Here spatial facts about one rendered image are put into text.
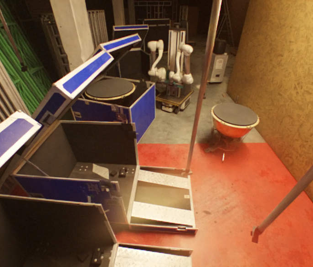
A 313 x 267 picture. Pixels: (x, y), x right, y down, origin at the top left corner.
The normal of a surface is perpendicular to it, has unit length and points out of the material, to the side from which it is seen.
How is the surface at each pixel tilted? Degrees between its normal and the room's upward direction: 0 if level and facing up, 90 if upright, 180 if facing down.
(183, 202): 2
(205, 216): 0
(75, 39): 90
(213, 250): 0
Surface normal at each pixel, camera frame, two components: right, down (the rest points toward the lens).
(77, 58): 0.01, 0.62
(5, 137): 0.72, -0.51
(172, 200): 0.03, -0.79
